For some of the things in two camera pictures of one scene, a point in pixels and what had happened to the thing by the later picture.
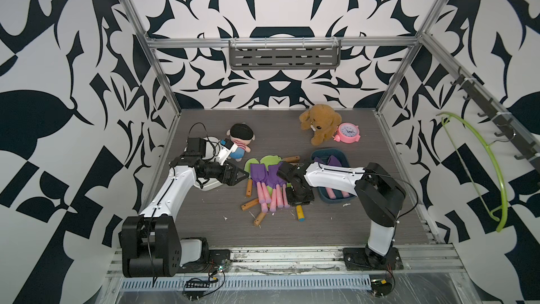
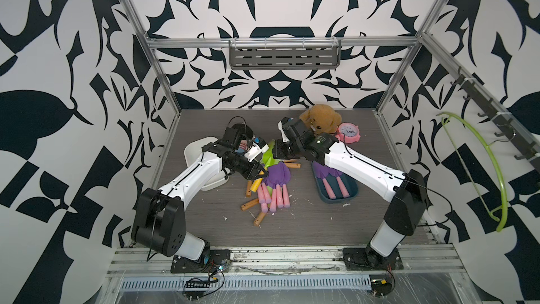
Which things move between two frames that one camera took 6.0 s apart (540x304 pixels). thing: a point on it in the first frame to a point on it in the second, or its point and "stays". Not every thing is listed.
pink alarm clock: x=347 y=133 stays
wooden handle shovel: x=259 y=218 stays
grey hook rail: x=523 y=144 stays
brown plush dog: x=321 y=119 stays
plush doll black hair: x=241 y=135 stays
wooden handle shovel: x=249 y=204 stays
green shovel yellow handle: x=299 y=208 to x=268 y=158
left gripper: x=232 y=181 to x=252 y=174
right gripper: x=305 y=198 to x=278 y=149
